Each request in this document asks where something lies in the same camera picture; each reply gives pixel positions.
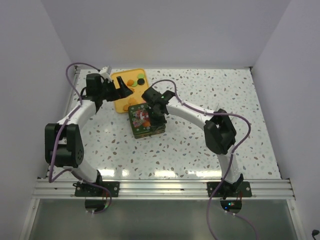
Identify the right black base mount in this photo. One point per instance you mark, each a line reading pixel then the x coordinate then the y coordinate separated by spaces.
pixel 217 189

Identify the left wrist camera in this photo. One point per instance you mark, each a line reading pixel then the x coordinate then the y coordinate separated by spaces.
pixel 105 72

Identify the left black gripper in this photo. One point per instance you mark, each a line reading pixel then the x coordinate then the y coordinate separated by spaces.
pixel 123 91

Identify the green gold cookie tin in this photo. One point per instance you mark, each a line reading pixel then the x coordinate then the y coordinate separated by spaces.
pixel 143 132

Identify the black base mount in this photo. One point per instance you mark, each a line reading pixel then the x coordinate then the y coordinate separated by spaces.
pixel 217 189
pixel 105 189

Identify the aluminium rail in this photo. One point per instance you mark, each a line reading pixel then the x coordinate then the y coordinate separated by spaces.
pixel 269 189

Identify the green round cookie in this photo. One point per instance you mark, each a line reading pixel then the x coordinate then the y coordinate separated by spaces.
pixel 141 76

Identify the gold tin lid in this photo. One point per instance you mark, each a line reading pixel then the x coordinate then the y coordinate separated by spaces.
pixel 138 115

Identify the black sandwich cookie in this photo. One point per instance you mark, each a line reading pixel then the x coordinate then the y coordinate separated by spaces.
pixel 141 81

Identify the yellow plastic tray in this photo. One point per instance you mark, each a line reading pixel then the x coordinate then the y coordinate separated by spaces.
pixel 130 78

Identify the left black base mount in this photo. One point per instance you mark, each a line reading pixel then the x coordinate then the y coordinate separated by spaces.
pixel 105 189

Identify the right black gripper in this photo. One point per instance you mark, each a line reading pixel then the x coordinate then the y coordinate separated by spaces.
pixel 156 123

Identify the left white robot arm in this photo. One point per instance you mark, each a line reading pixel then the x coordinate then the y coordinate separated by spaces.
pixel 64 149

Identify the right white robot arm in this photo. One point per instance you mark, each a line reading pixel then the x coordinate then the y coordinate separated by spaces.
pixel 219 132

